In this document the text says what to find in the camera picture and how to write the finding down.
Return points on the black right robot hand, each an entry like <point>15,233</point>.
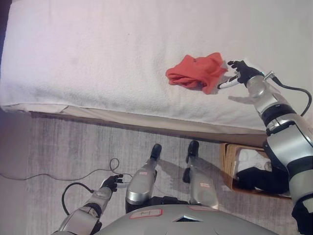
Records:
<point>243,71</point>

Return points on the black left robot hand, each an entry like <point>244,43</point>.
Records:
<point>112,182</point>

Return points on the orange garment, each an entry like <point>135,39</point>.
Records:
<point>195,71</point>

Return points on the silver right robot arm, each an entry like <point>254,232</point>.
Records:
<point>286,137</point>

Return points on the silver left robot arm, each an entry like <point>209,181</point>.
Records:
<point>83,215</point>

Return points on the low upholstered bed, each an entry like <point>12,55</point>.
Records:
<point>171,127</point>

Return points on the wicker laundry basket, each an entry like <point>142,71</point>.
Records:
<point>226,159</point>

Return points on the silver left robot leg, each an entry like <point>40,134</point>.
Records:
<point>141,181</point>

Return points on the silver robot leg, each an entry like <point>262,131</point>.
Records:
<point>203,186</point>
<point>141,181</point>

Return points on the robot legs and torso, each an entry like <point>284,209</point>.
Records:
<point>61,151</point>

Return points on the beige duvet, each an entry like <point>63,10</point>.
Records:
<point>97,113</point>

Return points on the silver robot torso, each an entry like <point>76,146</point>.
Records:
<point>183,224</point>

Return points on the white garment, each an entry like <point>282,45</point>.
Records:
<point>252,159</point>

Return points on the silver right robot leg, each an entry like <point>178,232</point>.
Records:
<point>203,186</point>

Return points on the black garment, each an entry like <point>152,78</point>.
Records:
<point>261,181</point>

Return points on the white terry blanket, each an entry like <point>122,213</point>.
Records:
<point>85,61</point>

